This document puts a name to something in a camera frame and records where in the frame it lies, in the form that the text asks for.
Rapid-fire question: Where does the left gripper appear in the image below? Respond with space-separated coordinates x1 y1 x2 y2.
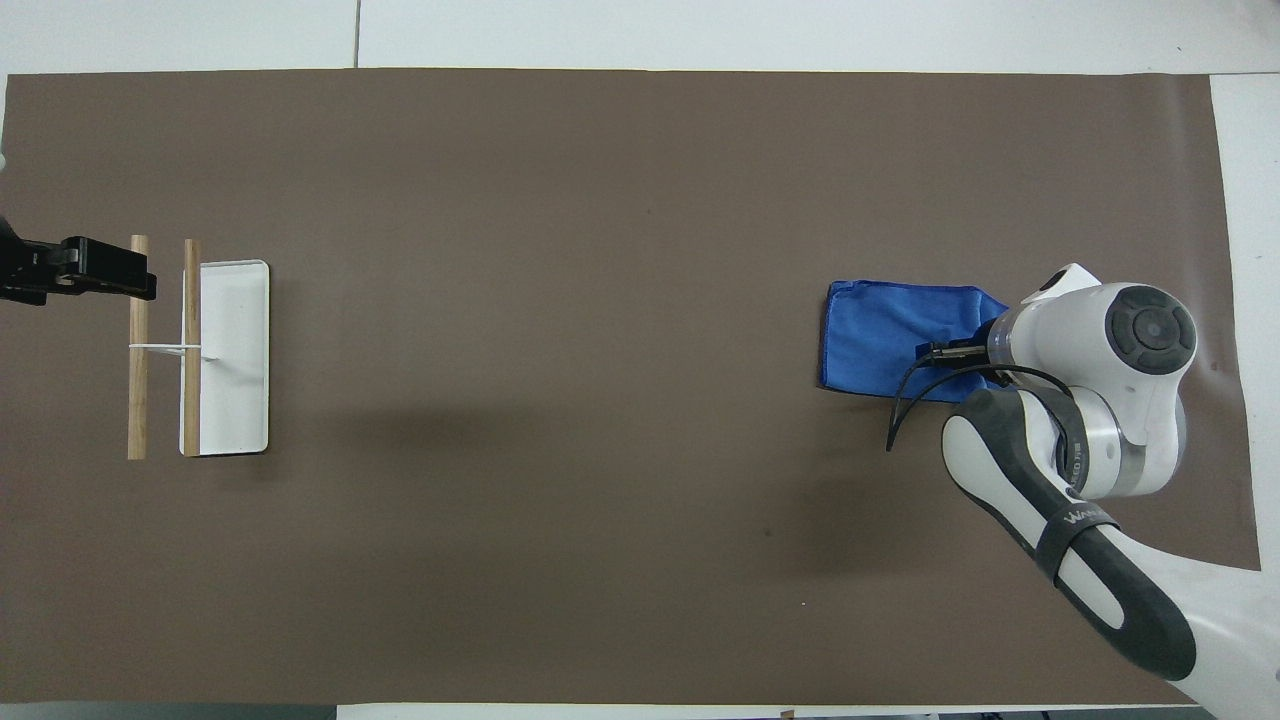
0 215 51 307

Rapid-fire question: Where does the blue towel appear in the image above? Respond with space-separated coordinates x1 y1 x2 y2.
818 279 1012 405

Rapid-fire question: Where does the white wooden towel rack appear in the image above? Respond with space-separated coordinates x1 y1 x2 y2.
127 234 272 462

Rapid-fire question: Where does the black cable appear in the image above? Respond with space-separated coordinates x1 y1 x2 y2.
885 341 1079 454

